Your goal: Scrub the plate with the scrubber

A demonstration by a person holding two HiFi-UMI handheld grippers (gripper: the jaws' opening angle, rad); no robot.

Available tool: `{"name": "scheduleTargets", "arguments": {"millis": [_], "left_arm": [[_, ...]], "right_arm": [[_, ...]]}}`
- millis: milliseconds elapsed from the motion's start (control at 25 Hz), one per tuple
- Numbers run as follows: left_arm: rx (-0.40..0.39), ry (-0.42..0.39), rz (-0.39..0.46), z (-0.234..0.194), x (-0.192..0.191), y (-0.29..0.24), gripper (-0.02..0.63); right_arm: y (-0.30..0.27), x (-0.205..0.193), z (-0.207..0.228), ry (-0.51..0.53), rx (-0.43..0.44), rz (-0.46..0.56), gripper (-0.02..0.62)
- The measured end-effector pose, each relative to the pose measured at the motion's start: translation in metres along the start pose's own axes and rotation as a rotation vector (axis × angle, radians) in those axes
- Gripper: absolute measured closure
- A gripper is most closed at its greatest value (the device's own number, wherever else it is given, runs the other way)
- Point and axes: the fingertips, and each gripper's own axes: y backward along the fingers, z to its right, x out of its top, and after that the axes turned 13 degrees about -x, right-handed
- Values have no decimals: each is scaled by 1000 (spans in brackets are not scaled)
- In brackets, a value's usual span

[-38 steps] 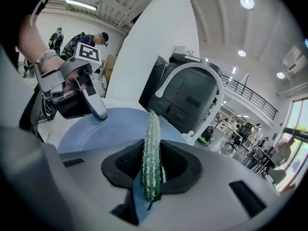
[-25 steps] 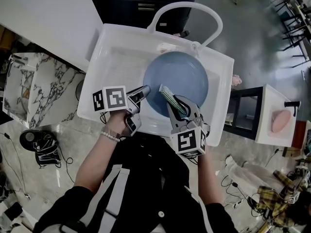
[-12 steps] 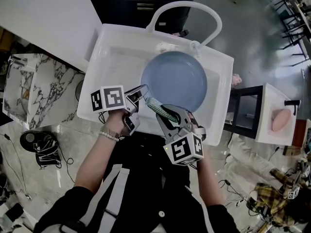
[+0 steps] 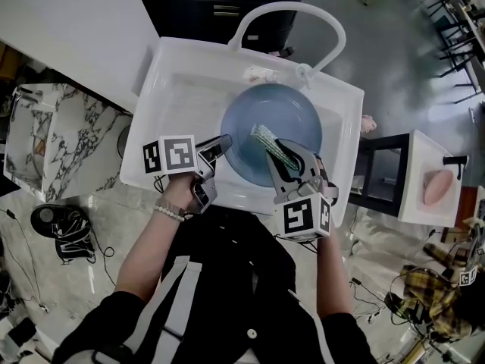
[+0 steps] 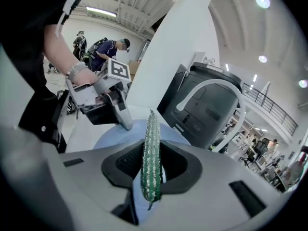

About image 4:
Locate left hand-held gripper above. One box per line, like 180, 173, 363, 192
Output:
142, 133, 233, 215

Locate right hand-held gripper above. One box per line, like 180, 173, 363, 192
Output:
264, 137, 341, 244

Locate green white dish sponge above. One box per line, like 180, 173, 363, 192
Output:
249, 124, 302, 171

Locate blue round bowl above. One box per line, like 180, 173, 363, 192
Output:
220, 83, 324, 188

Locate pink plate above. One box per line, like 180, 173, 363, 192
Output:
422, 168, 455, 206

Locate person's right forearm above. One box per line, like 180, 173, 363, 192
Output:
314, 225, 355, 318

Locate person's left forearm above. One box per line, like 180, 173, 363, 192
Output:
115, 202, 179, 303

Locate person's right hand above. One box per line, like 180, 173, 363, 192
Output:
313, 155, 329, 184

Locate person's left hand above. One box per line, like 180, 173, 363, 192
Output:
158, 172, 198, 215

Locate white sink basin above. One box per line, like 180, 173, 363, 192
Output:
119, 36, 365, 229

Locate pink cloth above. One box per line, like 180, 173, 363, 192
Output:
359, 115, 378, 134

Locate person's black top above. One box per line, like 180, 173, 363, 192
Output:
51, 202, 380, 364

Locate dark grey cabinet machine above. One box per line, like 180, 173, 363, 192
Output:
130, 0, 310, 52

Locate marble pattern cabinet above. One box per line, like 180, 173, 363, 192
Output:
3, 83, 133, 203

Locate white curved faucet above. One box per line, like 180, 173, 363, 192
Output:
227, 1, 348, 90

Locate black faucet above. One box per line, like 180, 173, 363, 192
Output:
442, 155, 470, 181

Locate black shoe white laces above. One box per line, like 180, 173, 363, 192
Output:
30, 202, 98, 267

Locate yellow plaid cloth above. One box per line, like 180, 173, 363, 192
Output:
384, 243, 485, 343

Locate white bead bracelet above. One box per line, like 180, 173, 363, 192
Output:
154, 199, 194, 222

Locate white sink on black frame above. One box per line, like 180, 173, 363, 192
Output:
348, 129, 464, 228

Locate black floor cable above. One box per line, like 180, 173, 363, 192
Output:
0, 206, 50, 314
348, 277, 387, 324

